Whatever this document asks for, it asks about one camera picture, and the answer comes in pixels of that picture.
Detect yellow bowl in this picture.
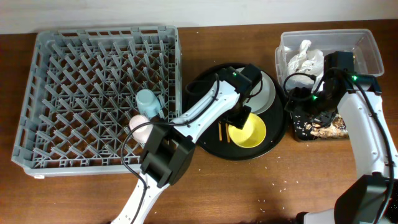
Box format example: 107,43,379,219
228,113,267,149

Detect black rectangular tray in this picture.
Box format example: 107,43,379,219
285,99,349,141

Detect food scraps with rice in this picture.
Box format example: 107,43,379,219
293,114,349,141

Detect grey dishwasher rack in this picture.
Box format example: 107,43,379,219
12,26,182,179

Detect clear plastic bin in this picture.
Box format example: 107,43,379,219
275,29,384,85

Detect wooden chopstick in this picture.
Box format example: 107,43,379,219
225,124,231,143
218,122,223,141

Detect white napkin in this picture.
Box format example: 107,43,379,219
286,40,324,92

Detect round black tray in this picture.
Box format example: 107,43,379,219
182,63,290,161

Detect pink plastic cup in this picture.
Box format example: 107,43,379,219
129,114,153,144

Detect blue plastic cup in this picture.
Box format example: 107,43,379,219
136,89,161,119

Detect grey round plate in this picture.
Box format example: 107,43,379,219
243,72,276,114

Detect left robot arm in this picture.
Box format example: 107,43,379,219
113,67,262,223

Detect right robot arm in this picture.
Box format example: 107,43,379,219
286,70,397,223

